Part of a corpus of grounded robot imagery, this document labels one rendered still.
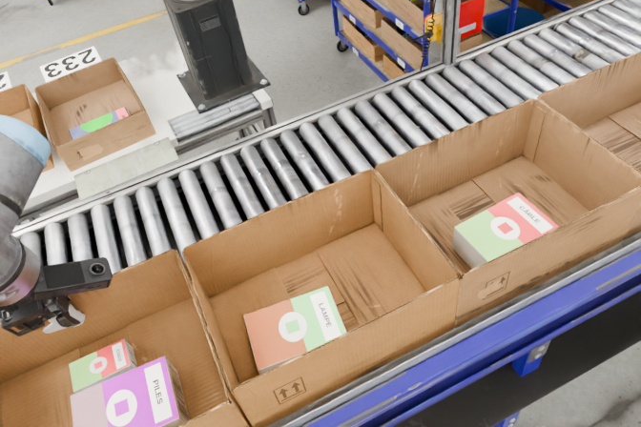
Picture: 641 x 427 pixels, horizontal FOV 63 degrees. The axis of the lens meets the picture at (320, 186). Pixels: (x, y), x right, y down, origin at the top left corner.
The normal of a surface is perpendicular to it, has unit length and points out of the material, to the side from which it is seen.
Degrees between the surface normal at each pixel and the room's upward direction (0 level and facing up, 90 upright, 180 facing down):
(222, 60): 90
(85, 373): 5
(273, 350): 0
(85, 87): 88
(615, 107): 89
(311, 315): 0
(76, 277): 32
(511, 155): 89
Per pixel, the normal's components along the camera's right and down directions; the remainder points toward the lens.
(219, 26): 0.46, 0.61
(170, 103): -0.12, -0.68
